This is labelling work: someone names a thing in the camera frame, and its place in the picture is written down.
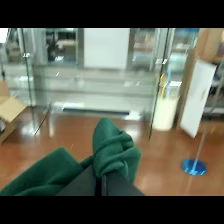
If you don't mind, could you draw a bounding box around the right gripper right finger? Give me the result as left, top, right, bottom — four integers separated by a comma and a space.
101, 171, 145, 196

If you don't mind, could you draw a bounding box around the cardboard box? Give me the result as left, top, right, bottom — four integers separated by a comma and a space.
0, 79, 28, 145

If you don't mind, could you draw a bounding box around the white bin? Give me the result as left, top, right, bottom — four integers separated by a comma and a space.
152, 95, 180, 132

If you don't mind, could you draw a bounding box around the white board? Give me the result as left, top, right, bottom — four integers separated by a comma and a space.
179, 58, 218, 140

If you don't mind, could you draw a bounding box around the dark green shirt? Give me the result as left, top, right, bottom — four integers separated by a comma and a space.
0, 117, 143, 196

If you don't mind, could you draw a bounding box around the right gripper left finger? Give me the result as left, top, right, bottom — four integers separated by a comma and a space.
56, 165, 102, 196

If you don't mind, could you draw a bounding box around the pole stand with blue base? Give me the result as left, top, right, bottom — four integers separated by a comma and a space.
180, 71, 224, 177

